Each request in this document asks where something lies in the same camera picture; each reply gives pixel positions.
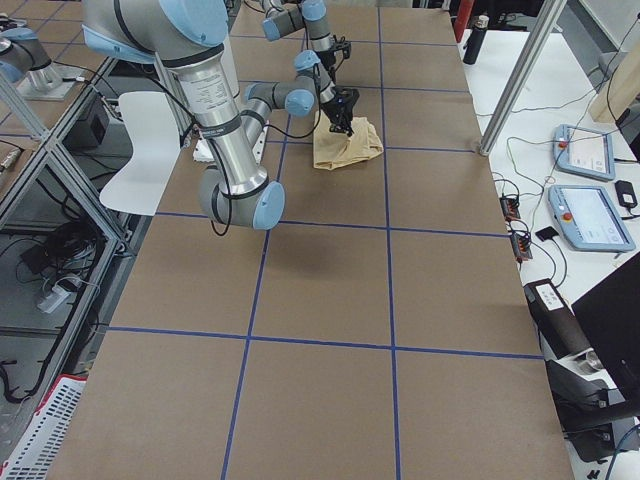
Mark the red cylinder bottle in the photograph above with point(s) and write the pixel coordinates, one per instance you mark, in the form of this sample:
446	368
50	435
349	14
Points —
465	9

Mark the blue teach pendant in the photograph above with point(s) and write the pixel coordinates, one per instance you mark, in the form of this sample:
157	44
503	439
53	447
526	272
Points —
584	152
588	219

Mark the white perforated basket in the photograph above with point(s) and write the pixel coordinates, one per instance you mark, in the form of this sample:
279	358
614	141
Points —
42	439

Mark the far blue teach pendant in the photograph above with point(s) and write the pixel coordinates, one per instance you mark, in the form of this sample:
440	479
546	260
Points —
584	152

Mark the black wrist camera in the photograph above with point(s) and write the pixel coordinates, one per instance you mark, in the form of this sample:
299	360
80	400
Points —
343	46

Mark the black monitor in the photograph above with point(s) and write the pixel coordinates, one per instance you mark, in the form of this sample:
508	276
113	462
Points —
608	314

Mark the black labelled box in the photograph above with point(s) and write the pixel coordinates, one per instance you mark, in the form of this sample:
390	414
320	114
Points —
555	319

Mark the black water bottle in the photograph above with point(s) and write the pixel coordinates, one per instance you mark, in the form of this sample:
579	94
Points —
475	40

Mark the near blue teach pendant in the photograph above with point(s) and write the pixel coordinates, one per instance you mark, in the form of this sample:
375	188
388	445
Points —
588	219

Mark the yellow long-sleeve printed shirt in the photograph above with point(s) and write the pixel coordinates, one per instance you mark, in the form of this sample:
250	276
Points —
335	150

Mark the aluminium frame post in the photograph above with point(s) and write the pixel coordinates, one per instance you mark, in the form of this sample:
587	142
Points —
534	44

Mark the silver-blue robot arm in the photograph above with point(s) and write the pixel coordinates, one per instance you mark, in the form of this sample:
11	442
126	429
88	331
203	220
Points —
283	18
188	38

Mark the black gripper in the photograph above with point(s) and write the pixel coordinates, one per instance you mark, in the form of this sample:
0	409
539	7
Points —
327	57
338	113

